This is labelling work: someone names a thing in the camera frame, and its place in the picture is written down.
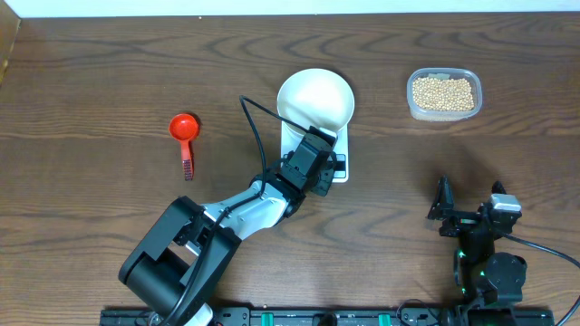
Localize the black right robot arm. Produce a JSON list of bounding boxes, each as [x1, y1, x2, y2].
[[427, 177, 527, 326]]

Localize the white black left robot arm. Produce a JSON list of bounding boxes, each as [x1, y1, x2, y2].
[[119, 129, 336, 325]]

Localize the white digital kitchen scale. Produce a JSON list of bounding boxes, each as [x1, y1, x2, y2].
[[281, 122, 349, 183]]

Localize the cream round bowl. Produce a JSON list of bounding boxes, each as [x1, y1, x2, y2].
[[276, 68, 355, 133]]

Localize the red measuring scoop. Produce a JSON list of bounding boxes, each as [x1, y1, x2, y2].
[[169, 113, 200, 181]]

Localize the clear plastic container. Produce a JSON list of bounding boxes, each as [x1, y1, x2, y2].
[[406, 68, 483, 122]]

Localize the tan soybeans pile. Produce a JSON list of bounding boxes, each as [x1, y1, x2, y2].
[[411, 77, 475, 111]]

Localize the black right camera cable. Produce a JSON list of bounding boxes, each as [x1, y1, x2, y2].
[[498, 230, 580, 326]]

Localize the black camera cable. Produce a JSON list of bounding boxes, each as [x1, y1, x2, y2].
[[498, 230, 580, 326], [158, 94, 314, 326]]

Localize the black left camera cable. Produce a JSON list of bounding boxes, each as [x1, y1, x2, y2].
[[158, 94, 314, 326]]

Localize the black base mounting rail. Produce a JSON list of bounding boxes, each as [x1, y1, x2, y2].
[[99, 306, 556, 326]]

